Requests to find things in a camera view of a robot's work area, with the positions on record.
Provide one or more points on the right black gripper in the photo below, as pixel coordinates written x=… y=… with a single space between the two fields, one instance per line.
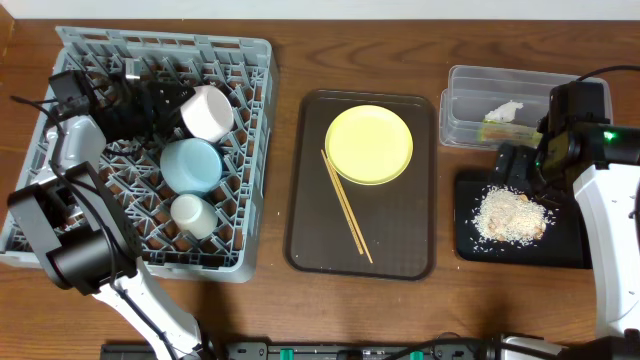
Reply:
x=520 y=158

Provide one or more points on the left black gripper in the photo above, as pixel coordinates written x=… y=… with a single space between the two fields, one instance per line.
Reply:
x=147 y=110

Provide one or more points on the green snack wrapper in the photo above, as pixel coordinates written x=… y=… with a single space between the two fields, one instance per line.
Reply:
x=495 y=134

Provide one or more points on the white tissue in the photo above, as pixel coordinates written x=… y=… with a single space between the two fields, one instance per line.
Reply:
x=505 y=113

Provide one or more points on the pile of rice waste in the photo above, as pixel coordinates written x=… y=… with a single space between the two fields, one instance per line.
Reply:
x=507 y=215

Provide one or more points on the light blue bowl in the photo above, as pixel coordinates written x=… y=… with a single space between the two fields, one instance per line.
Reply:
x=191 y=166

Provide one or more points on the small white cup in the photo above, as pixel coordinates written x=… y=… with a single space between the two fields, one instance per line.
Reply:
x=194 y=215

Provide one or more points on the yellow plate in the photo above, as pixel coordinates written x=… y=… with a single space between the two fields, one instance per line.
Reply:
x=369 y=145

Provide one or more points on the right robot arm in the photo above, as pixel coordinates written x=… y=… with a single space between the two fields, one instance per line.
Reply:
x=599 y=165

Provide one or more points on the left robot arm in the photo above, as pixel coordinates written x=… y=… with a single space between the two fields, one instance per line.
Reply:
x=78 y=231

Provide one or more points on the black waste tray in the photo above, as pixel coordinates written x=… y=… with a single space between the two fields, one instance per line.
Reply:
x=563 y=244

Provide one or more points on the clear plastic bin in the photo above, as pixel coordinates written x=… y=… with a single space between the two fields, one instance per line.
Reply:
x=474 y=91

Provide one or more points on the grey plastic dish rack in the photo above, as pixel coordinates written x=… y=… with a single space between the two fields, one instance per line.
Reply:
x=244 y=70

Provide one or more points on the brown serving tray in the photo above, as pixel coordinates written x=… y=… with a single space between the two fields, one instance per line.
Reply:
x=397 y=219

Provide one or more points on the wooden chopstick right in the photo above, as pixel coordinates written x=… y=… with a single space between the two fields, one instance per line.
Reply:
x=354 y=220

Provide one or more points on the wooden chopstick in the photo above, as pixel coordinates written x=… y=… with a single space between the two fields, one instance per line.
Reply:
x=354 y=220
x=342 y=203

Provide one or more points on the wooden chopstick left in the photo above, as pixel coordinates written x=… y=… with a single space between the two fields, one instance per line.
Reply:
x=342 y=203

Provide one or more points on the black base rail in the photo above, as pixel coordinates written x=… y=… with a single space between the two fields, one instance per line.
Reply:
x=263 y=351

